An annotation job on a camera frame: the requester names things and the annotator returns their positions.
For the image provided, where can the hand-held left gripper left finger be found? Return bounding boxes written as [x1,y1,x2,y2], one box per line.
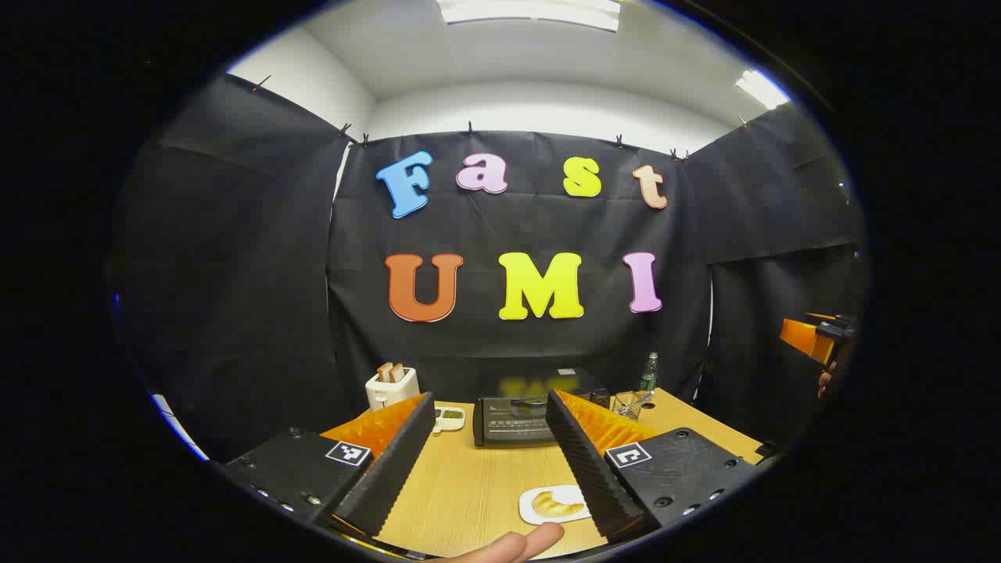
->
[223,391,437,540]

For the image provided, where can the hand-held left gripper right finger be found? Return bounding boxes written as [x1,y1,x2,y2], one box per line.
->
[546,389,766,544]

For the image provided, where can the golden croissant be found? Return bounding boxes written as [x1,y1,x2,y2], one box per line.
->
[532,489,586,519]

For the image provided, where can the black electric oven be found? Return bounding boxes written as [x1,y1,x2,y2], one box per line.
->
[473,366,612,448]

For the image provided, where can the white toaster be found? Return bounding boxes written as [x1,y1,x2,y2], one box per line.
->
[365,368,421,413]

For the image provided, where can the white plate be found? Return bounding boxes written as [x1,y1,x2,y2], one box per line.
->
[518,485,593,526]

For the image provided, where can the small ceiling light panel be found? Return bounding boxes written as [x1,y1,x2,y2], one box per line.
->
[735,69,791,110]

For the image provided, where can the large ceiling light panel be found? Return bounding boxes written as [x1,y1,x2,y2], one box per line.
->
[436,0,622,32]

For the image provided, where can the metal wire basket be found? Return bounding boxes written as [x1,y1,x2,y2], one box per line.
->
[610,391,654,421]

